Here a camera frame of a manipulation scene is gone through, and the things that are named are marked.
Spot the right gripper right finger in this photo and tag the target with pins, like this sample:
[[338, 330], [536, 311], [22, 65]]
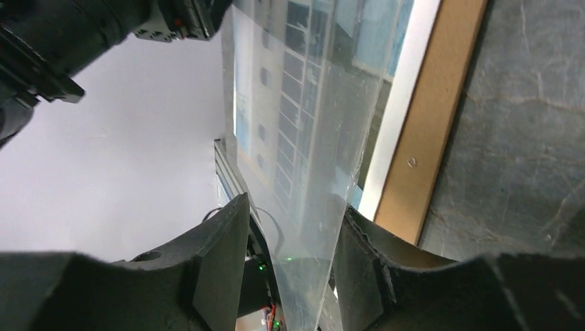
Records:
[[386, 283]]

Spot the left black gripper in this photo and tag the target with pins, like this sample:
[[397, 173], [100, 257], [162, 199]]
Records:
[[171, 20]]

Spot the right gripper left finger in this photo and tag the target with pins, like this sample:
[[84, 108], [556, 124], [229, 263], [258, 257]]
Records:
[[190, 283]]

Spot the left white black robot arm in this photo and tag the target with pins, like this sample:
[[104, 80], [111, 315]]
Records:
[[44, 44]]

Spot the building photo print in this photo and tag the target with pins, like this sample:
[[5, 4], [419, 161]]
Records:
[[384, 91]]

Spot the brown cardboard backing board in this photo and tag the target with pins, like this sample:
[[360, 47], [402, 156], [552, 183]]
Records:
[[432, 66]]

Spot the aluminium rail frame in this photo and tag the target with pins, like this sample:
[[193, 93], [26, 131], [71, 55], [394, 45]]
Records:
[[231, 181]]

